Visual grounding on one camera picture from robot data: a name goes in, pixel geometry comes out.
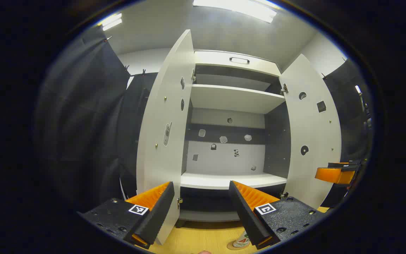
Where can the white drink bottle green label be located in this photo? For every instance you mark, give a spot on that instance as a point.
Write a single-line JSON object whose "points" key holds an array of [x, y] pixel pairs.
{"points": [[241, 240]]}

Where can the white wooden cabinet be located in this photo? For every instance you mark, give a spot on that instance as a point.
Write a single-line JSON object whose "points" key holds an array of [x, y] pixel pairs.
{"points": [[224, 60]]}

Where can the long ceiling light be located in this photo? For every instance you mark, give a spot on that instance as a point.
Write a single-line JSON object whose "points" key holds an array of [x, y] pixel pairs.
{"points": [[110, 22], [238, 8]]}

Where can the white cabinet door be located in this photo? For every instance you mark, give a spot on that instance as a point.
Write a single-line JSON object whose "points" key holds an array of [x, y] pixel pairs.
{"points": [[312, 130], [160, 116]]}

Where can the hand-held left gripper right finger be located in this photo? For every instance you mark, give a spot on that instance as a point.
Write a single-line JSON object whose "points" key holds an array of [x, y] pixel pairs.
{"points": [[247, 215]]}

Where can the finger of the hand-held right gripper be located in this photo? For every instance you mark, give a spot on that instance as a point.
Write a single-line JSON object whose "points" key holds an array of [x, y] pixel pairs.
{"points": [[333, 175]]}

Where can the white cabinet shelf board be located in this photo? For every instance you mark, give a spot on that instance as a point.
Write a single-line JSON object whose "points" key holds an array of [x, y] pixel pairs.
{"points": [[220, 180], [231, 98]]}

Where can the black backdrop cloth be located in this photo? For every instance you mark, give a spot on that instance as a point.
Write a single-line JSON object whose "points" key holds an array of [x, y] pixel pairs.
{"points": [[83, 123], [347, 116]]}

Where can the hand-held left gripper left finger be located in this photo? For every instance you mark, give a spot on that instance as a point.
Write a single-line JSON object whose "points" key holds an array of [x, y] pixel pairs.
{"points": [[157, 215]]}

